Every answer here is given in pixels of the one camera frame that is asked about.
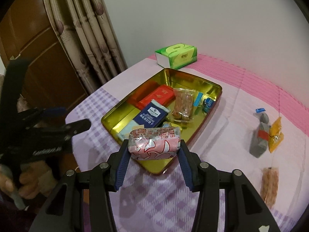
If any pink cake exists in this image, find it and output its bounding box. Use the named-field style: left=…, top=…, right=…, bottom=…
left=128, top=127, right=181, bottom=160

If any grey seaweed snack packet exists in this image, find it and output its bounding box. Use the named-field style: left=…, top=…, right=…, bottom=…
left=249, top=108, right=270, bottom=158

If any blue candy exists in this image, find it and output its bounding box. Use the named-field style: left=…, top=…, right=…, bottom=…
left=193, top=92, right=215, bottom=113

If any blue soda cracker packet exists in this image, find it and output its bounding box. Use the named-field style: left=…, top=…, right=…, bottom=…
left=117, top=100, right=170, bottom=141

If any person left hand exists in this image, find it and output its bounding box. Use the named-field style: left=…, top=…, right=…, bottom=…
left=0, top=160, right=59, bottom=200

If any orange crispy bar packet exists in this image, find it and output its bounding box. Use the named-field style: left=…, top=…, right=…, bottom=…
left=260, top=167, right=279, bottom=209

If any clear wrapped peanut bar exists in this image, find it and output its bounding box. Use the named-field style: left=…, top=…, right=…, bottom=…
left=172, top=88, right=195, bottom=123

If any gold metal tin box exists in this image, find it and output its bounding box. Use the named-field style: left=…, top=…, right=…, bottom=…
left=100, top=67, right=223, bottom=176

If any pink purple checked tablecloth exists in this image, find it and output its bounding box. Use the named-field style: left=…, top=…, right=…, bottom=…
left=66, top=56, right=308, bottom=231

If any yellow snack packet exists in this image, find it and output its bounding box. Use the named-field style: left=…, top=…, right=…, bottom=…
left=268, top=117, right=284, bottom=153

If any red snack packet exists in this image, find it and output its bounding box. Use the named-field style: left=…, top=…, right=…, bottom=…
left=135, top=85, right=175, bottom=110

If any brown wooden door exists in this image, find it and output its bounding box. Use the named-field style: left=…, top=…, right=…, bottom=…
left=1, top=0, right=87, bottom=111

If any green tissue pack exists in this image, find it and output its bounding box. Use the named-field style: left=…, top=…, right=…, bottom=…
left=154, top=43, right=197, bottom=70

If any beige patterned curtain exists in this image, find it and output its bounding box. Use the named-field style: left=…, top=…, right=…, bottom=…
left=43, top=0, right=127, bottom=94

